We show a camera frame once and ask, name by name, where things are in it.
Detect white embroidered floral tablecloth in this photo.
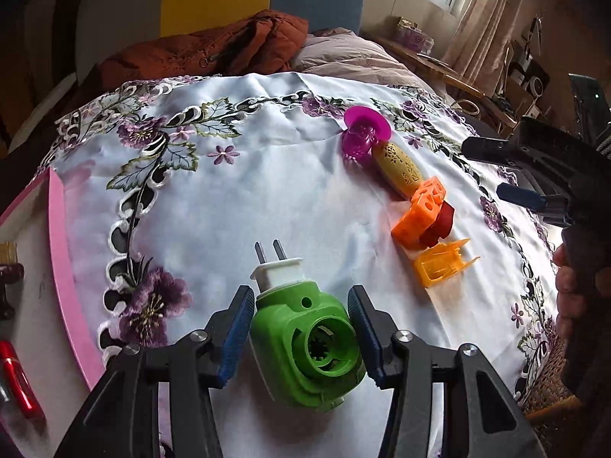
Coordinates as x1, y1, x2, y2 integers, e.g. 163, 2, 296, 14
29, 73, 564, 458

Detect grey electronic device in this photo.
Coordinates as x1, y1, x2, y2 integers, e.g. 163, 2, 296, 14
506, 40, 550, 106

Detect black glossy device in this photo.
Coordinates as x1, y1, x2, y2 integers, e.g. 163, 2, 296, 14
568, 74, 611, 134

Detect magenta plastic toy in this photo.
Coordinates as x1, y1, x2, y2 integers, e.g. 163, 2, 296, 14
341, 105, 393, 163

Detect white curved panel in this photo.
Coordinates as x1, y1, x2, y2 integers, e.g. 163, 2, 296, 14
7, 71, 79, 153

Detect orange perforated block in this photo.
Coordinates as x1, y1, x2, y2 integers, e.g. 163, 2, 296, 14
390, 176, 447, 250

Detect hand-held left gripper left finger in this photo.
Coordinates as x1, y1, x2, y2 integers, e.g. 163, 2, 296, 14
55, 285, 256, 458

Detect beige curtain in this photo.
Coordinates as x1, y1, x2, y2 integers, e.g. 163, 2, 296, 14
441, 0, 530, 101

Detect green plug-in device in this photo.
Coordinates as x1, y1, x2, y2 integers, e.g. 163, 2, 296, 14
249, 240, 367, 413

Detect yellow plastic clip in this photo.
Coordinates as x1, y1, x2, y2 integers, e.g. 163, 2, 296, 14
413, 239, 480, 288

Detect red shiny cylinder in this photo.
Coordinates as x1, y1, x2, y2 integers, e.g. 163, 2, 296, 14
0, 340, 46, 423

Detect purple gift box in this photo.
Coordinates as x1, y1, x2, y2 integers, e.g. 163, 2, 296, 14
394, 16, 435, 55

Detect red plastic block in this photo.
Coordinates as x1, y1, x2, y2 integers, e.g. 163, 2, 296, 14
420, 202, 455, 248

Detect wooden side shelf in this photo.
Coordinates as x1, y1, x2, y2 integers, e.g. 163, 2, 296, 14
377, 33, 519, 129

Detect rust-red quilted jacket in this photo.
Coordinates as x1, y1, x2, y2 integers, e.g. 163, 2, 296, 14
102, 10, 310, 84

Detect pink cardboard box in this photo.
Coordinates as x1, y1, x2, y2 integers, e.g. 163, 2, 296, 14
0, 167, 106, 440

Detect person's right hand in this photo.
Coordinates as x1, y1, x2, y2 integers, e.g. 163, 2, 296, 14
553, 243, 591, 340

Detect yellow perforated cylinder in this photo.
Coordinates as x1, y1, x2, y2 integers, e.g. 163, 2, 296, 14
371, 142, 425, 200

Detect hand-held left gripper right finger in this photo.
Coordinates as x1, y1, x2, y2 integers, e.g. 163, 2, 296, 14
348, 285, 547, 458

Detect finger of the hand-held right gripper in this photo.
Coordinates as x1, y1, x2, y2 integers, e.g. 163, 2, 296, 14
461, 136, 526, 165
496, 182, 571, 227

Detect wicker basket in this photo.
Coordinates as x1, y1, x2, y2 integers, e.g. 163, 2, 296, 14
518, 334, 585, 421

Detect black rolled mat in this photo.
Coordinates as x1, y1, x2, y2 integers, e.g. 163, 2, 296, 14
52, 0, 91, 84

